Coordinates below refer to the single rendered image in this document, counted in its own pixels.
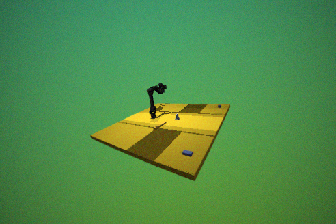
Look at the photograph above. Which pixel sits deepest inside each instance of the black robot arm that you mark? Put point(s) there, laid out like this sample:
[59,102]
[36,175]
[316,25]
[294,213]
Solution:
[150,92]

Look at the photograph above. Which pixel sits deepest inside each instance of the blue flat bar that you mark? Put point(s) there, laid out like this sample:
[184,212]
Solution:
[188,153]

